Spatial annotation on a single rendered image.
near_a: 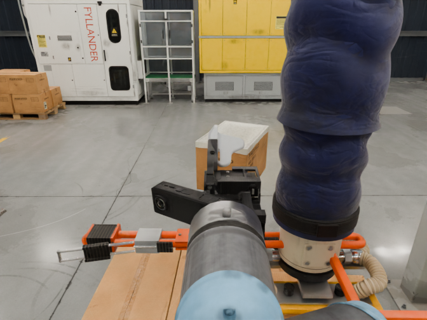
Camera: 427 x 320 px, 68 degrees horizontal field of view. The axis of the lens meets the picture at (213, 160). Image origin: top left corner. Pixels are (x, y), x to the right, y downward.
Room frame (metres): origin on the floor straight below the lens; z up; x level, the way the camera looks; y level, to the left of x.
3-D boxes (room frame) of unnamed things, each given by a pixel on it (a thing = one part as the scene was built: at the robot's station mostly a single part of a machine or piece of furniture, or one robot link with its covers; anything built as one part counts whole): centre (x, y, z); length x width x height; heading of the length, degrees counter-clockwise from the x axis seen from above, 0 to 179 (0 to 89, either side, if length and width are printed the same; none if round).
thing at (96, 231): (0.76, 0.32, 1.24); 0.08 x 0.07 x 0.05; 89
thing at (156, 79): (8.16, 1.09, 0.32); 1.25 x 0.52 x 0.63; 90
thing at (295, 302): (0.65, -0.28, 1.14); 0.34 x 0.10 x 0.05; 89
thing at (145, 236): (0.75, 0.19, 1.23); 0.07 x 0.07 x 0.04; 89
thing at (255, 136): (2.39, -0.17, 0.82); 0.60 x 0.40 x 0.40; 156
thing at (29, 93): (6.83, 4.08, 0.45); 1.21 x 1.03 x 0.91; 90
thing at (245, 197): (0.39, -0.02, 1.58); 0.12 x 0.09 x 0.08; 179
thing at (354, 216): (0.74, -0.28, 1.36); 0.23 x 0.23 x 0.04
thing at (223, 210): (0.31, -0.01, 1.58); 0.09 x 0.05 x 0.10; 89
